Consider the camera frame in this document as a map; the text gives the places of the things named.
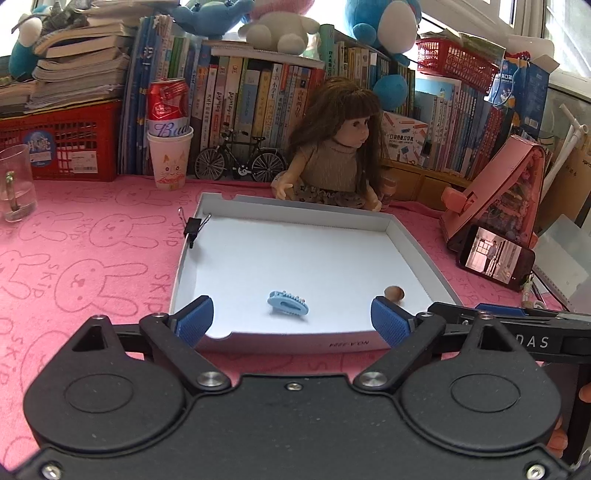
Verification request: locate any black binder clip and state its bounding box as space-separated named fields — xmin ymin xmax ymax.
xmin=178 ymin=208 xmax=213 ymax=249

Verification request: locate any white cardboard box tray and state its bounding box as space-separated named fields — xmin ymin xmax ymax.
xmin=168 ymin=193 xmax=465 ymax=355

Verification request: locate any red drink can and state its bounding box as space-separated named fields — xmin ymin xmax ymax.
xmin=147 ymin=78 xmax=191 ymax=137

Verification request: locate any row of upright books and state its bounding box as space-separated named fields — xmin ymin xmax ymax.
xmin=117 ymin=16 xmax=509 ymax=182

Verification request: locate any blue hair clip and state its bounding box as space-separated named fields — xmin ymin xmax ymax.
xmin=267 ymin=290 xmax=309 ymax=317

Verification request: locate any black smartphone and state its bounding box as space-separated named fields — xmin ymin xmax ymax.
xmin=457 ymin=224 xmax=537 ymax=292

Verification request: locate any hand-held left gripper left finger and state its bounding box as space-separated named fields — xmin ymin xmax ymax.
xmin=71 ymin=294 xmax=232 ymax=394

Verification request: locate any stack of worn books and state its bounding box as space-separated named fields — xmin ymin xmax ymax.
xmin=0 ymin=16 xmax=134 ymax=116

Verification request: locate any large blue plush toy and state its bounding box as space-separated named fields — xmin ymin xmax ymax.
xmin=344 ymin=0 xmax=423 ymax=112

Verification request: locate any white cable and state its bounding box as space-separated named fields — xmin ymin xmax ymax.
xmin=521 ymin=276 xmax=557 ymax=311

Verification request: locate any large red plastic basket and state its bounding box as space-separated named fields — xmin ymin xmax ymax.
xmin=0 ymin=99 xmax=123 ymax=183

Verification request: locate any clear glass mug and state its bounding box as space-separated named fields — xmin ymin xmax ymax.
xmin=0 ymin=144 xmax=38 ymax=223

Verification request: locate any white printed box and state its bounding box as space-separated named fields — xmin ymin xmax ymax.
xmin=381 ymin=111 xmax=431 ymax=163

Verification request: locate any white plastic pipe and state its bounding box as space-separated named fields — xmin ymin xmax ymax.
xmin=534 ymin=104 xmax=590 ymax=223

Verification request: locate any small red plastic basket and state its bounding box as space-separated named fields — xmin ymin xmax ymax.
xmin=416 ymin=38 xmax=507 ymax=95

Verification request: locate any white paper cup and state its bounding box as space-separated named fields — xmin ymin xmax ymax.
xmin=147 ymin=124 xmax=195 ymax=191

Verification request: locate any black model bicycle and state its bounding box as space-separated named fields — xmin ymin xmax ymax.
xmin=194 ymin=122 xmax=288 ymax=182

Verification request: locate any grey toy figure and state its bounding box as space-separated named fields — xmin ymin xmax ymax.
xmin=41 ymin=4 xmax=89 ymax=29

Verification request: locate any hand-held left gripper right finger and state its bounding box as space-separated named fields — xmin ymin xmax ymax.
xmin=352 ymin=295 xmax=521 ymax=394

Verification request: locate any pink phone stand case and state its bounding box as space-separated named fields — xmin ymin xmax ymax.
xmin=438 ymin=135 xmax=546 ymax=253

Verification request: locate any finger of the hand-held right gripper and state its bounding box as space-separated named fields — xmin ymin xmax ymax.
xmin=427 ymin=301 xmax=509 ymax=328
xmin=475 ymin=303 xmax=563 ymax=320

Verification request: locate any brown cardboard box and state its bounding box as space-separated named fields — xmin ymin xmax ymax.
xmin=531 ymin=138 xmax=591 ymax=228

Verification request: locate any pink rabbit print tablecloth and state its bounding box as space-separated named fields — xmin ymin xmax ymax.
xmin=0 ymin=174 xmax=591 ymax=480

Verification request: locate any blue plush animal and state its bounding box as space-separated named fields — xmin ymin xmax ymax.
xmin=173 ymin=0 xmax=256 ymax=40

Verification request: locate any clear plastic folder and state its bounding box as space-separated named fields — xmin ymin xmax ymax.
xmin=530 ymin=215 xmax=591 ymax=315

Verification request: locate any white and pink plush toy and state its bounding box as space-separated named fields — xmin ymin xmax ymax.
xmin=238 ymin=0 xmax=322 ymax=54

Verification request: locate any person's right hand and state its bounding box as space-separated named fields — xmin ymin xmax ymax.
xmin=547 ymin=385 xmax=591 ymax=455

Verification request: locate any brown wooden box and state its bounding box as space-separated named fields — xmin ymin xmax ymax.
xmin=382 ymin=159 xmax=478 ymax=207

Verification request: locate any blue and white plush toy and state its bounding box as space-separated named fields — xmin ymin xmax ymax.
xmin=8 ymin=4 xmax=57 ymax=83

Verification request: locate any long-haired doll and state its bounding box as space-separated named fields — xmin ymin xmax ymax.
xmin=271 ymin=78 xmax=398 ymax=212

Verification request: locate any blue carton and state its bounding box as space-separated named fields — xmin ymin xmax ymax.
xmin=488 ymin=52 xmax=560 ymax=140

